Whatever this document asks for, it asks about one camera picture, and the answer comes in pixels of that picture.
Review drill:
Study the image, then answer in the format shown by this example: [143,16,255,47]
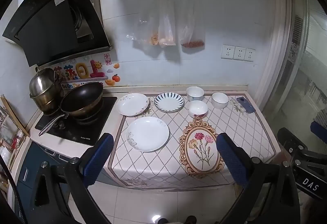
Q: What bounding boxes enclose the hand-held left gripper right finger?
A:
[216,133,300,224]

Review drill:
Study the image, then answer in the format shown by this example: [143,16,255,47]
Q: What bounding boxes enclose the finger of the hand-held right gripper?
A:
[310,121,327,139]
[277,127,311,163]

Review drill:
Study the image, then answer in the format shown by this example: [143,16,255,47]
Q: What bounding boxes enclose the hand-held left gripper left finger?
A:
[29,133,114,224]

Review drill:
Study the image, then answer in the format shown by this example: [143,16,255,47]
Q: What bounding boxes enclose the white bowl with dark rim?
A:
[211,92,230,110]

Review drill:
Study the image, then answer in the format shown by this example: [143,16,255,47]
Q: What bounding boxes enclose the diamond pattern floral tablecloth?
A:
[107,93,278,189]

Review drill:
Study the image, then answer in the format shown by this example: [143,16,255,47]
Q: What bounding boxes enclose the black gas stove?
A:
[34,96,118,146]

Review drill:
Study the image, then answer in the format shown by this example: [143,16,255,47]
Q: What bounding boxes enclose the blue smartphone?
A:
[235,97,256,114]

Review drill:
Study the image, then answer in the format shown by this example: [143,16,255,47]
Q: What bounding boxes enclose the large white floral plate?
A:
[125,117,170,152]

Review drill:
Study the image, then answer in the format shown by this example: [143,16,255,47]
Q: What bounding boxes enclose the white bowl with red flowers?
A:
[188,100,208,119]

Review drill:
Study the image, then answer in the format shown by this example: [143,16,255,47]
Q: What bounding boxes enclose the sliding glass door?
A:
[255,0,327,143]

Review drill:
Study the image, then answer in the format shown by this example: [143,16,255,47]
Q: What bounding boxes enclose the white plate with floral rim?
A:
[116,93,150,117]

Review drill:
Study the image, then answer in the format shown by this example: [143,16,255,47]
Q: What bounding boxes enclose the blue kitchen cabinet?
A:
[15,142,85,214]

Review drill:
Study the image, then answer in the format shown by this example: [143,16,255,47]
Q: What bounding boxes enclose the white bowl with coloured dots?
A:
[186,86,204,102]

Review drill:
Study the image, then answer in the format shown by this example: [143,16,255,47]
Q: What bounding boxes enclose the blue striped plate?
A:
[154,91,184,113]

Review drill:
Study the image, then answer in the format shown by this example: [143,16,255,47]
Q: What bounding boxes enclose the stainless steel pot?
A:
[29,67,64,113]

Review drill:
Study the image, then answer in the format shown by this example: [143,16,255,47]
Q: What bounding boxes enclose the wooden board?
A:
[0,95,30,137]

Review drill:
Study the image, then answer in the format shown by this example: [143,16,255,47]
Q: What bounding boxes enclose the plastic bag with red food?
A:
[179,0,205,48]

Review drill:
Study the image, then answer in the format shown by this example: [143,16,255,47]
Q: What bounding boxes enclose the clear plastic bag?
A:
[126,0,159,52]

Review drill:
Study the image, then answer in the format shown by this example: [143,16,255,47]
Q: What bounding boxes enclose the black range hood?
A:
[2,0,114,67]

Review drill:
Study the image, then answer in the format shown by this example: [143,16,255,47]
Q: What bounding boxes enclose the plastic bag with pale food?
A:
[158,0,177,48]

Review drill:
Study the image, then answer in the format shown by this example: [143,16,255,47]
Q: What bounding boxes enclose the black wok with steel handle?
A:
[38,81,104,137]

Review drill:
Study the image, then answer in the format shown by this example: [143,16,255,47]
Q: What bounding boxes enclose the colourful wall stickers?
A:
[54,54,121,89]

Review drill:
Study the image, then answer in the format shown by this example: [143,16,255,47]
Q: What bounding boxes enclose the white wall socket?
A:
[221,44,235,59]
[244,48,256,62]
[234,46,246,61]

